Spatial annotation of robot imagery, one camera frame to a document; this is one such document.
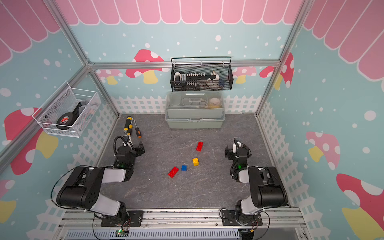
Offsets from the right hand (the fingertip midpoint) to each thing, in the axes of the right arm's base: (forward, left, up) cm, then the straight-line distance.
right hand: (236, 145), depth 94 cm
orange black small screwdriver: (+16, +68, -5) cm, 70 cm away
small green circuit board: (-45, +62, -9) cm, 77 cm away
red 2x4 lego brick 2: (-15, +39, -5) cm, 42 cm away
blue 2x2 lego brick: (-12, +33, -6) cm, 36 cm away
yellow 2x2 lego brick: (-9, +26, -4) cm, 28 cm away
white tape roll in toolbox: (+27, +12, +14) cm, 32 cm away
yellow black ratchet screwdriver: (+21, +76, -4) cm, 79 cm away
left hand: (0, +64, +2) cm, 64 cm away
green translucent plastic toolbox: (+20, +27, +13) cm, 36 cm away
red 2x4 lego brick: (+3, +23, -5) cm, 24 cm away
